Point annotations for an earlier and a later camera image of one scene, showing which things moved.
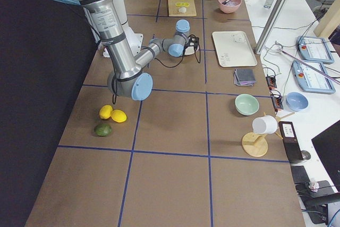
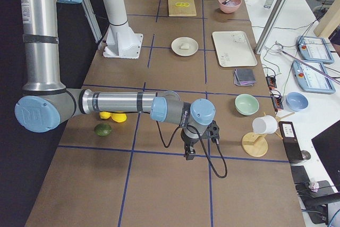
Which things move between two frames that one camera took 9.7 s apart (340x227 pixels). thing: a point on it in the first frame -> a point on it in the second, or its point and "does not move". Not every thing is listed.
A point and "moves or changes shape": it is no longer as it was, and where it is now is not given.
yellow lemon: (118, 115) does not move
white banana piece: (182, 9) moves or changes shape
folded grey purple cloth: (244, 77) does not move
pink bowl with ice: (229, 3) does not move
